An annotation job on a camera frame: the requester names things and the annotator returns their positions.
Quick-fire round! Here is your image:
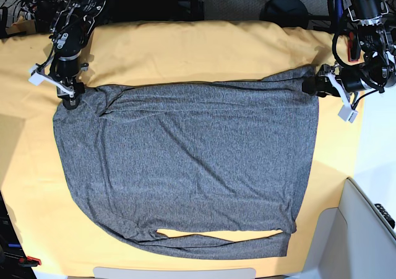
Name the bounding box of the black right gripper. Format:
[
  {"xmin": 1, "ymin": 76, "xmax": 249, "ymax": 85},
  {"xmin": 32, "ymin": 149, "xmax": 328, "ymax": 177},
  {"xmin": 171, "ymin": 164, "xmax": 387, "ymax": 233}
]
[{"xmin": 51, "ymin": 58, "xmax": 88, "ymax": 109}]

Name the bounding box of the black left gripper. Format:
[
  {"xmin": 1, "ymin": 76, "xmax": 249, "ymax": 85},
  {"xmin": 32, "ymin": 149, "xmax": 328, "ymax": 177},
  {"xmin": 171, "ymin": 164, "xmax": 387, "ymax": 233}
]
[{"xmin": 302, "ymin": 64, "xmax": 365, "ymax": 97}]

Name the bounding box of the grey long-sleeve T-shirt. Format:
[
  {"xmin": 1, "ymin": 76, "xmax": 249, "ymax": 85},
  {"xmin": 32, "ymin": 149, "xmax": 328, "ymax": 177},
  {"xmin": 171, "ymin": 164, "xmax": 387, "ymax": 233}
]
[{"xmin": 53, "ymin": 66, "xmax": 319, "ymax": 260}]

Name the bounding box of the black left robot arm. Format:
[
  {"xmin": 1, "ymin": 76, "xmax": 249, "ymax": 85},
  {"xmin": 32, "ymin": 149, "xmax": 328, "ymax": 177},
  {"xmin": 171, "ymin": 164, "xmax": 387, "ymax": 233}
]
[{"xmin": 302, "ymin": 0, "xmax": 395, "ymax": 97}]

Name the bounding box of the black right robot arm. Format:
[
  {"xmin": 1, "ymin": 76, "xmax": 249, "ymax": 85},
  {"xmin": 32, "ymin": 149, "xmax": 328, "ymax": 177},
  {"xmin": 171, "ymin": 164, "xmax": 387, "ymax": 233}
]
[{"xmin": 49, "ymin": 0, "xmax": 114, "ymax": 109}]

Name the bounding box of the red clamp at table edge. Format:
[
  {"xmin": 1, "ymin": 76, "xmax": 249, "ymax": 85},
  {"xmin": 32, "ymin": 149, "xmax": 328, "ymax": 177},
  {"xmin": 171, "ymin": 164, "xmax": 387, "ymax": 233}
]
[{"xmin": 348, "ymin": 32, "xmax": 361, "ymax": 62}]

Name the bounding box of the black round chair base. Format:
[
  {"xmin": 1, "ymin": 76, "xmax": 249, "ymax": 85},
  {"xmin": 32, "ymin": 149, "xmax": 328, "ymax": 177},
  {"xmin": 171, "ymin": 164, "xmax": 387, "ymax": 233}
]
[{"xmin": 259, "ymin": 0, "xmax": 309, "ymax": 29}]

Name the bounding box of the yellow table cloth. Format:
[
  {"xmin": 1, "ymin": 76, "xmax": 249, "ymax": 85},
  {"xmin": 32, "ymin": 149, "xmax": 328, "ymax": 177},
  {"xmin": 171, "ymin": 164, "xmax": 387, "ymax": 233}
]
[{"xmin": 1, "ymin": 21, "xmax": 363, "ymax": 277}]

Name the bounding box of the red black clamp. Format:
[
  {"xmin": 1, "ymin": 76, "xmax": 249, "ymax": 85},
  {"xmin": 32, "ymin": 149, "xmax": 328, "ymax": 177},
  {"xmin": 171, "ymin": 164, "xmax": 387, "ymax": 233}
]
[{"xmin": 18, "ymin": 256, "xmax": 41, "ymax": 267}]

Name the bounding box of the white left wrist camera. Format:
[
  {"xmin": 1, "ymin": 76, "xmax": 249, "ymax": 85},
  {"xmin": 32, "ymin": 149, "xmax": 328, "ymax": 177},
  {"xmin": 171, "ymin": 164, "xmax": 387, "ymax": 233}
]
[{"xmin": 325, "ymin": 72, "xmax": 358, "ymax": 123}]

